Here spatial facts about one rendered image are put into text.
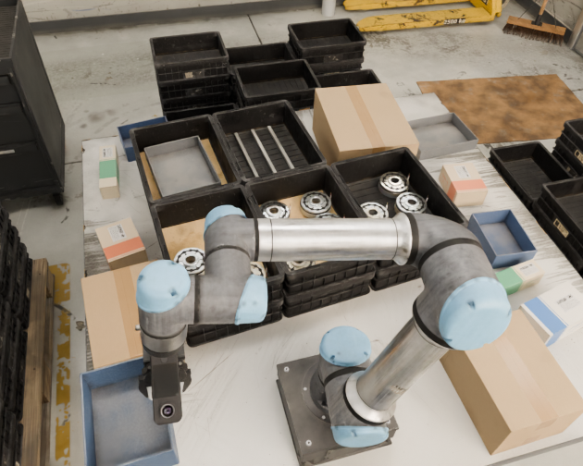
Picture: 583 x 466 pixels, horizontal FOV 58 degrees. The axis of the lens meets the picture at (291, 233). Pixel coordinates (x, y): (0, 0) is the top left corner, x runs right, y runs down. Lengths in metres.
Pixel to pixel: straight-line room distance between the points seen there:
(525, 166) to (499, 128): 0.76
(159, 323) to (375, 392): 0.48
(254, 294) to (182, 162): 1.21
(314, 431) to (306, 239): 0.62
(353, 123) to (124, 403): 1.32
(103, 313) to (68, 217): 1.59
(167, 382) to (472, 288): 0.51
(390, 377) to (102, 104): 3.14
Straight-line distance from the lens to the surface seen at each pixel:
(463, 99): 4.00
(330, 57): 3.20
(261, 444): 1.48
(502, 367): 1.51
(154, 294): 0.77
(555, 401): 1.52
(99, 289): 1.59
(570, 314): 1.78
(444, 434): 1.55
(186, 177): 1.89
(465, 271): 0.89
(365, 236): 0.92
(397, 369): 1.03
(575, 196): 2.86
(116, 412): 1.14
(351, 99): 2.16
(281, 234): 0.88
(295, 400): 1.41
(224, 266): 0.82
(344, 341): 1.23
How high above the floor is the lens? 2.09
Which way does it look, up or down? 48 degrees down
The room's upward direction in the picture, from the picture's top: 3 degrees clockwise
